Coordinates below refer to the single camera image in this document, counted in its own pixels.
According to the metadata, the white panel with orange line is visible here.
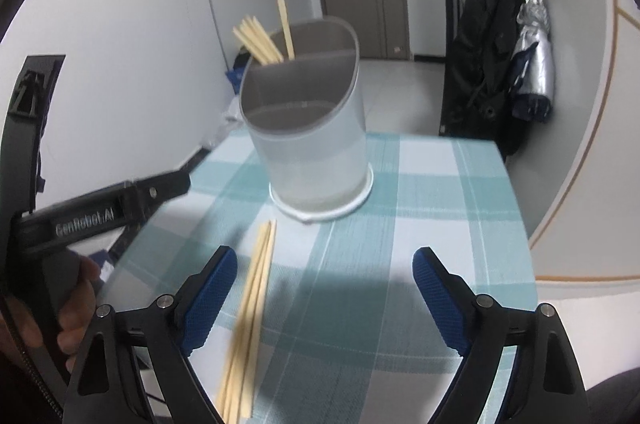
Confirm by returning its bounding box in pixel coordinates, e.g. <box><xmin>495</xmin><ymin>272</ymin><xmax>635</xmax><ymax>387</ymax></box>
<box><xmin>525</xmin><ymin>0</ymin><xmax>640</xmax><ymax>289</ymax></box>

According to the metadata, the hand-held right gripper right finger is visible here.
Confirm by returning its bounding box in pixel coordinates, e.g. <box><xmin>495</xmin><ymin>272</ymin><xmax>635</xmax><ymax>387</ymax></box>
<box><xmin>411</xmin><ymin>246</ymin><xmax>591</xmax><ymax>424</ymax></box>

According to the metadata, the translucent white utensil holder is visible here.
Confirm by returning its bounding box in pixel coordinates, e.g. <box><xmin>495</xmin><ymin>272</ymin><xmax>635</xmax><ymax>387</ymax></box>
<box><xmin>239</xmin><ymin>18</ymin><xmax>375</xmax><ymax>223</ymax></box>

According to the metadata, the blue bag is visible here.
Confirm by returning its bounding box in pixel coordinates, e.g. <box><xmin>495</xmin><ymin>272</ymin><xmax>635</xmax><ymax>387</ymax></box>
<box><xmin>225</xmin><ymin>66</ymin><xmax>246</xmax><ymax>94</ymax></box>

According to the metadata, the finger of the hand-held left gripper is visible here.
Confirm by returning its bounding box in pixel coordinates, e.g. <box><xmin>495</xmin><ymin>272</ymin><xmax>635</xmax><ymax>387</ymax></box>
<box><xmin>106</xmin><ymin>215</ymin><xmax>147</xmax><ymax>263</ymax></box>
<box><xmin>125</xmin><ymin>170</ymin><xmax>193</xmax><ymax>225</ymax></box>

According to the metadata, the person's dark clothing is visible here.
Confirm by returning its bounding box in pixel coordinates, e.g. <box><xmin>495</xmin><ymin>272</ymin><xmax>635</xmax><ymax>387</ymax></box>
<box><xmin>585</xmin><ymin>369</ymin><xmax>640</xmax><ymax>424</ymax></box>

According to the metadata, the black hanging jacket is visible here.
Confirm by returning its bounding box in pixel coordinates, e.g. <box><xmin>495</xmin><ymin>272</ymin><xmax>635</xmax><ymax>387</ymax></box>
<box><xmin>440</xmin><ymin>0</ymin><xmax>531</xmax><ymax>155</ymax></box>

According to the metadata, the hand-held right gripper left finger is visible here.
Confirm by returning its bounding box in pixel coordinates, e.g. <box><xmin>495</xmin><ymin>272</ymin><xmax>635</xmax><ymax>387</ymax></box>
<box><xmin>62</xmin><ymin>245</ymin><xmax>239</xmax><ymax>424</ymax></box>

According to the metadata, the silver folded umbrella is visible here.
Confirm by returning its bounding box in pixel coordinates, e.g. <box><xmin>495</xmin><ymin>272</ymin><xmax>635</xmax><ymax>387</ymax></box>
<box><xmin>510</xmin><ymin>0</ymin><xmax>557</xmax><ymax>122</ymax></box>

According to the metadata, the person's left hand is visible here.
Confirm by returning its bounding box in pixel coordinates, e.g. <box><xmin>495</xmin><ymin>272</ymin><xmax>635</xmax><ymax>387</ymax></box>
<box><xmin>0</xmin><ymin>258</ymin><xmax>104</xmax><ymax>359</ymax></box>

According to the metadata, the teal checked tablecloth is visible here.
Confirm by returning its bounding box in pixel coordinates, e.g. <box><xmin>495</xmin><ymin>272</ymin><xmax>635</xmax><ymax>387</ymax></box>
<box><xmin>107</xmin><ymin>133</ymin><xmax>538</xmax><ymax>424</ymax></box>

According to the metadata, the pile of wooden chopsticks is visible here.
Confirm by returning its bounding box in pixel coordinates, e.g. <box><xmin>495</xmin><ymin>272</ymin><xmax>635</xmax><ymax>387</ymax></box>
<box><xmin>216</xmin><ymin>219</ymin><xmax>277</xmax><ymax>420</ymax></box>

